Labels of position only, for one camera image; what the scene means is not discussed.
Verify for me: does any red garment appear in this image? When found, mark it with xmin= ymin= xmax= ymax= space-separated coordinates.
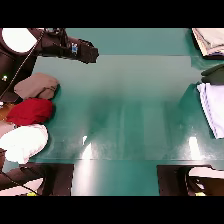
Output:
xmin=5 ymin=97 xmax=55 ymax=127

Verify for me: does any cream folded garment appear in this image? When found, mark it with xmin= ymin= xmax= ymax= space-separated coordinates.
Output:
xmin=191 ymin=27 xmax=224 ymax=58

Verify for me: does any green T-shirt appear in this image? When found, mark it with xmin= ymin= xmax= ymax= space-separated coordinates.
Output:
xmin=200 ymin=63 xmax=224 ymax=85

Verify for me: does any white striped garment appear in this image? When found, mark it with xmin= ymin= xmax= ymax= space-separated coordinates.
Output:
xmin=196 ymin=82 xmax=224 ymax=140

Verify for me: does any beige garment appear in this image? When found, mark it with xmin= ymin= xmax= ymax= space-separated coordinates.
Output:
xmin=13 ymin=72 xmax=61 ymax=101

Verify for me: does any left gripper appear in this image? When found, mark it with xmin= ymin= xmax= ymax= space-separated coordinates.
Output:
xmin=77 ymin=39 xmax=100 ymax=65

